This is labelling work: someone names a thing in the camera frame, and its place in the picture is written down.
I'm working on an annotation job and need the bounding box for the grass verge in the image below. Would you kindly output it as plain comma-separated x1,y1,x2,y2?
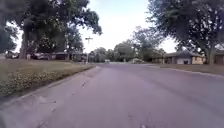
159,62,224,77

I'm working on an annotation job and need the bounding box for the low building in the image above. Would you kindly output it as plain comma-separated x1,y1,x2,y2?
27,50,88,62

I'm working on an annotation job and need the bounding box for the utility pole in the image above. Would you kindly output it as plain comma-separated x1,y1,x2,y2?
84,35,95,65

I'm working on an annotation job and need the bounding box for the grass lawn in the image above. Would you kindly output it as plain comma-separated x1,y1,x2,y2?
0,58,97,99

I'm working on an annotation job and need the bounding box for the group of large trees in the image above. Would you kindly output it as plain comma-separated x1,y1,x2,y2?
0,0,103,61

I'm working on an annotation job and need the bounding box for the low house with garage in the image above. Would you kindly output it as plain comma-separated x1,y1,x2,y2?
151,49,205,66

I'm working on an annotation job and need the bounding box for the large spreading tree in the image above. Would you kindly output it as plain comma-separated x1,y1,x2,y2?
147,0,224,66

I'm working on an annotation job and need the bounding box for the row of trees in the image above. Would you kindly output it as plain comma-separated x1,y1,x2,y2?
87,26,167,64

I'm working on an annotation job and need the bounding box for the grey asphalt road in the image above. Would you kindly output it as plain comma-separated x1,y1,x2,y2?
0,62,224,128

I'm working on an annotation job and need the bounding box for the pale concrete kerb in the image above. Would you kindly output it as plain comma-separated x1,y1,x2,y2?
0,65,101,112

